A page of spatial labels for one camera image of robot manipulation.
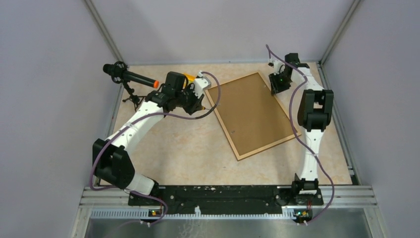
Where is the wooden picture frame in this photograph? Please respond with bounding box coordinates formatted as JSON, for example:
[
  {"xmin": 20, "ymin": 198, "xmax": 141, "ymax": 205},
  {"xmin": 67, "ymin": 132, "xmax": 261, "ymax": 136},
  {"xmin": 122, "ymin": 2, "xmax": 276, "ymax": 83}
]
[{"xmin": 206, "ymin": 71, "xmax": 301, "ymax": 161}]

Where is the aluminium front rail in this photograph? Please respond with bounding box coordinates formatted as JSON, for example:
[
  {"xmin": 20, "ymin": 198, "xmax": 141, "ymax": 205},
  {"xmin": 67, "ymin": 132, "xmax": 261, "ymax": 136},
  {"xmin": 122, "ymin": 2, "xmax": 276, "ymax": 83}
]
[{"xmin": 71, "ymin": 185, "xmax": 389, "ymax": 238}]

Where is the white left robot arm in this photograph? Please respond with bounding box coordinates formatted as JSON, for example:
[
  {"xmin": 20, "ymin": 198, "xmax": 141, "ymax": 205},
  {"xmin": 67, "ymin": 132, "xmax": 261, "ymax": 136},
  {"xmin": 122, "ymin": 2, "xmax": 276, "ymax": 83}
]
[{"xmin": 93, "ymin": 71, "xmax": 211, "ymax": 205}]

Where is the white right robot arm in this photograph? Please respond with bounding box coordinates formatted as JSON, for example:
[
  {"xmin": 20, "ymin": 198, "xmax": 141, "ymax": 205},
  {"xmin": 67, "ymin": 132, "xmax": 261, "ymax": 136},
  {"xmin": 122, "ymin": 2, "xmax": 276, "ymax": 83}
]
[{"xmin": 268, "ymin": 53, "xmax": 334, "ymax": 204}]

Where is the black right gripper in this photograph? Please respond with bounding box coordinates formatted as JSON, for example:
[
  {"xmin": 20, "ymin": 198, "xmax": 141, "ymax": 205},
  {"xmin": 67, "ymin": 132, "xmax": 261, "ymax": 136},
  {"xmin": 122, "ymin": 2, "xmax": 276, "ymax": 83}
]
[{"xmin": 268, "ymin": 71, "xmax": 292, "ymax": 96}]

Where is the yellow plastic box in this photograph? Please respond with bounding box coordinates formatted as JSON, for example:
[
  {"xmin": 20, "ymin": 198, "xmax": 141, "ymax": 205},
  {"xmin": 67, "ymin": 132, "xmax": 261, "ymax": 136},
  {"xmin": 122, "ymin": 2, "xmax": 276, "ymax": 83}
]
[{"xmin": 183, "ymin": 73, "xmax": 196, "ymax": 85}]

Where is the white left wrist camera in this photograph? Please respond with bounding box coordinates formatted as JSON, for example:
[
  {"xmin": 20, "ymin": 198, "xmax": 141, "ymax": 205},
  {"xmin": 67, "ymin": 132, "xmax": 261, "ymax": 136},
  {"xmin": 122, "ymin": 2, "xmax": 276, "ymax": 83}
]
[{"xmin": 193, "ymin": 76, "xmax": 211, "ymax": 98}]

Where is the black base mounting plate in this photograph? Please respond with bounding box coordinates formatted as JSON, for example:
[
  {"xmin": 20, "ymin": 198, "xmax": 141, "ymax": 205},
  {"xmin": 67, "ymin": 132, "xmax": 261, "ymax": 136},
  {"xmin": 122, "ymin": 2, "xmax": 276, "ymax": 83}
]
[{"xmin": 128, "ymin": 185, "xmax": 324, "ymax": 215}]

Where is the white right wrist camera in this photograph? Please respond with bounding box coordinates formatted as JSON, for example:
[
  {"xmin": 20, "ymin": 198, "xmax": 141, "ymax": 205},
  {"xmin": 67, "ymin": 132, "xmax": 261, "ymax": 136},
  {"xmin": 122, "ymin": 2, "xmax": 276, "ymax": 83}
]
[{"xmin": 268, "ymin": 59, "xmax": 285, "ymax": 75}]

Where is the black microphone orange tip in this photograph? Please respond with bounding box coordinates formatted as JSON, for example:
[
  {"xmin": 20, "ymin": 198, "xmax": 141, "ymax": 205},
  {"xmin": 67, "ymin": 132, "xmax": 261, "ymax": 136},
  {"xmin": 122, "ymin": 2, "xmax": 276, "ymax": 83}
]
[{"xmin": 103, "ymin": 61, "xmax": 159, "ymax": 89}]

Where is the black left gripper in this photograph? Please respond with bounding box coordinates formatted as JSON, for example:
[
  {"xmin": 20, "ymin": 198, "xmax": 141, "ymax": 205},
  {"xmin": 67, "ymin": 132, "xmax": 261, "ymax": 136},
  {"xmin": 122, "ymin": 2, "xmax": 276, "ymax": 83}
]
[{"xmin": 175, "ymin": 83, "xmax": 205, "ymax": 115}]

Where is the black mini tripod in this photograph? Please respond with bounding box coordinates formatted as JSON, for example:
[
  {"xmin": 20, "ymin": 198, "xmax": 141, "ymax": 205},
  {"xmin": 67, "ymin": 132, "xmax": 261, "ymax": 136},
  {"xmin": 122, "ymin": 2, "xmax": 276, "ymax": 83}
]
[{"xmin": 122, "ymin": 81, "xmax": 147, "ymax": 111}]

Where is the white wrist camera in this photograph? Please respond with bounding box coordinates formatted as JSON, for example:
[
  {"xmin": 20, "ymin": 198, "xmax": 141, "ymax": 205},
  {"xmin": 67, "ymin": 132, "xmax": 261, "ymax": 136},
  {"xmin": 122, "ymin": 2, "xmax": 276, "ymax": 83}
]
[
  {"xmin": 193, "ymin": 76, "xmax": 211, "ymax": 98},
  {"xmin": 268, "ymin": 59, "xmax": 285, "ymax": 75}
]

